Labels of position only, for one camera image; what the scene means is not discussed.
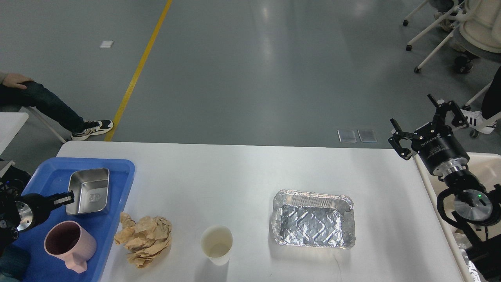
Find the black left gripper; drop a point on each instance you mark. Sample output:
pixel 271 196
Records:
pixel 34 209

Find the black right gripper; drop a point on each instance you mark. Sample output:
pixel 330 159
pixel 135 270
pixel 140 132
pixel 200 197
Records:
pixel 441 150

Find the stainless steel rectangular tin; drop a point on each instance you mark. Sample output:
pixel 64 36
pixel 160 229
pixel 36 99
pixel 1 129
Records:
pixel 91 190

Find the pink ribbed mug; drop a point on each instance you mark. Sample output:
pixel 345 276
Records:
pixel 70 242

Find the aluminium foil tray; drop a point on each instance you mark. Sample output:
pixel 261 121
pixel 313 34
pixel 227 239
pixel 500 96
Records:
pixel 313 220

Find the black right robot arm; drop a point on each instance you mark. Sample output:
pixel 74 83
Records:
pixel 465 202

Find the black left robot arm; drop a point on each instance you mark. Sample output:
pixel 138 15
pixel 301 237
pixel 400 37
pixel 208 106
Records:
pixel 11 190

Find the seated person hand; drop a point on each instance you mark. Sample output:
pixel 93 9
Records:
pixel 14 80

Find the white striped sneaker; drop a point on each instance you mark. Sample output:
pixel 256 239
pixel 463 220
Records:
pixel 475 119

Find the right floor plate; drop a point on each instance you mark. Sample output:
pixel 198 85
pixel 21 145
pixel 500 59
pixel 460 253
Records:
pixel 367 135

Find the floor plate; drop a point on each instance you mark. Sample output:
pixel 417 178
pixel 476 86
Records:
pixel 367 135
pixel 347 136

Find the standing person black trouser leg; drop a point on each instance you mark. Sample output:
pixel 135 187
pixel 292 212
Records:
pixel 491 104

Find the cream plastic bin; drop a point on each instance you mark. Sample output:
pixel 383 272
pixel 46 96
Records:
pixel 487 168

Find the grey chair left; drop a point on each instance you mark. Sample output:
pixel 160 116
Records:
pixel 35 113

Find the black white beige sneaker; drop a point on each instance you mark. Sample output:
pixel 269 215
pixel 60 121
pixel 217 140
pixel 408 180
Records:
pixel 93 128

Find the left floor plate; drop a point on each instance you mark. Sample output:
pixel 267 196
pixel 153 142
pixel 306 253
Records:
pixel 347 136

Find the white side table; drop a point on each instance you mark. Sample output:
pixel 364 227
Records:
pixel 10 125

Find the crumpled brown paper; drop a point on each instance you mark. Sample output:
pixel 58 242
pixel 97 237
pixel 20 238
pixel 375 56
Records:
pixel 144 239

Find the seated person dark jeans leg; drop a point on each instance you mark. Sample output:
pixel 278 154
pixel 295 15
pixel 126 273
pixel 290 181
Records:
pixel 37 96

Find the foil tray in bin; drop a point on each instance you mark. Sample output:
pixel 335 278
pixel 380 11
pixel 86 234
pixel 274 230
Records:
pixel 463 244

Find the white office chair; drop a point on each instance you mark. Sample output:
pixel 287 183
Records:
pixel 475 26

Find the white paper cup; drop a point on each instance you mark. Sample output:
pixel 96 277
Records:
pixel 216 243

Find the white floor tag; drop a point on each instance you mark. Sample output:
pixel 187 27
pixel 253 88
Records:
pixel 106 44

